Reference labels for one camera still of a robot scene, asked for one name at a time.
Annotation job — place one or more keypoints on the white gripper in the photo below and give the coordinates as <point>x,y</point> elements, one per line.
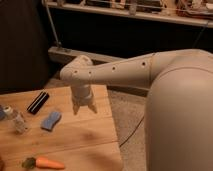
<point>82,95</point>

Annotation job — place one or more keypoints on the clear plastic bottle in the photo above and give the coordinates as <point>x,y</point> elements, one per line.
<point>17,119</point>

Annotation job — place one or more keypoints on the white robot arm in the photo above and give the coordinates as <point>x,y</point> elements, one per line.
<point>179,105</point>

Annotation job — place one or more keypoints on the blue sponge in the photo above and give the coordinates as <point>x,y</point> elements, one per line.
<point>50,121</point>

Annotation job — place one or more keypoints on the black rectangular block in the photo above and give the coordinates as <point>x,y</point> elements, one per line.
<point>38,102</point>

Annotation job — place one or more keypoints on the orange toy carrot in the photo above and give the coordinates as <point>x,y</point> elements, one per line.
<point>42,162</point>

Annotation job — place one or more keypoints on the blue object at left edge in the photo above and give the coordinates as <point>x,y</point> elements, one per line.
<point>2,113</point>

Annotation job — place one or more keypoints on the metal shelf rack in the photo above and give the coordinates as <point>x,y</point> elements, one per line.
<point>99,30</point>

